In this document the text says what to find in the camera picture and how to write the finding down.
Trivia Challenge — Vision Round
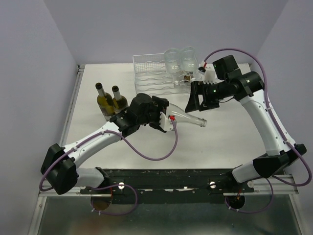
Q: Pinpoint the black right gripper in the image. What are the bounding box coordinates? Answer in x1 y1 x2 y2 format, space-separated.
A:
185 79 229 112

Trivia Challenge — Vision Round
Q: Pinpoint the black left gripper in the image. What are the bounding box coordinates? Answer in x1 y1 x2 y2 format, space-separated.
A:
136 96 168 129

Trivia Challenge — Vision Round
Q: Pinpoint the clear square bottle brown label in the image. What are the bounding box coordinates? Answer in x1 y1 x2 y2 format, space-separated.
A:
183 74 193 83

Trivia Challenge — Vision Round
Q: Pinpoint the dark wine bottle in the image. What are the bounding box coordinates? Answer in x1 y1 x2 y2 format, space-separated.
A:
112 86 128 114

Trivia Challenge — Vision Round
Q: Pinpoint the round clear bottle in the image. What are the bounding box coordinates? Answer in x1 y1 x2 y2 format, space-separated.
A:
164 48 181 88
180 47 200 80

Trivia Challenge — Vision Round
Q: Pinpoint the clear tall bottle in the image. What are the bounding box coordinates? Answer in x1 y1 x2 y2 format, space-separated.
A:
166 103 207 127

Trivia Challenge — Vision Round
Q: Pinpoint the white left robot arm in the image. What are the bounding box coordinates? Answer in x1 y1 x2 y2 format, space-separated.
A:
41 93 169 195

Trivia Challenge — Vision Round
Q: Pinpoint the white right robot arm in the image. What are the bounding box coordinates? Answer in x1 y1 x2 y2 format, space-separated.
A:
185 55 307 192

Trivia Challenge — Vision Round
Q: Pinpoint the green wine bottle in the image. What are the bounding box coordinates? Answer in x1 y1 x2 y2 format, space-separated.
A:
95 82 115 121

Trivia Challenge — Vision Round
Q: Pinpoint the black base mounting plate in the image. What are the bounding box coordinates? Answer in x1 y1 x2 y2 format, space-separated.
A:
80 169 254 205

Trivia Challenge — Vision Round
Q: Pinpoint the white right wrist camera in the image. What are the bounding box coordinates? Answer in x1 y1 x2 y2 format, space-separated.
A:
198 64 217 84

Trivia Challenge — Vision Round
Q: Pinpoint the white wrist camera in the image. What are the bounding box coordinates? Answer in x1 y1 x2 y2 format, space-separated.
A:
159 112 176 131
198 64 217 84

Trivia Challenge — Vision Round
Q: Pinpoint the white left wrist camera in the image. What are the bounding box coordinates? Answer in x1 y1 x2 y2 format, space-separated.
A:
159 112 176 131

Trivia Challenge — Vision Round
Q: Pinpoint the white wire wine rack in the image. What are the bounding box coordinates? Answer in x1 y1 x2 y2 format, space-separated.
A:
133 53 190 96

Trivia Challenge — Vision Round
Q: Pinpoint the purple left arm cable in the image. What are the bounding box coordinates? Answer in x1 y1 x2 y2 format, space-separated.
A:
39 119 179 193

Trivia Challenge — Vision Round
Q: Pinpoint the aluminium rail frame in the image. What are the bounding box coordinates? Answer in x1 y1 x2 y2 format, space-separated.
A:
29 63 302 235

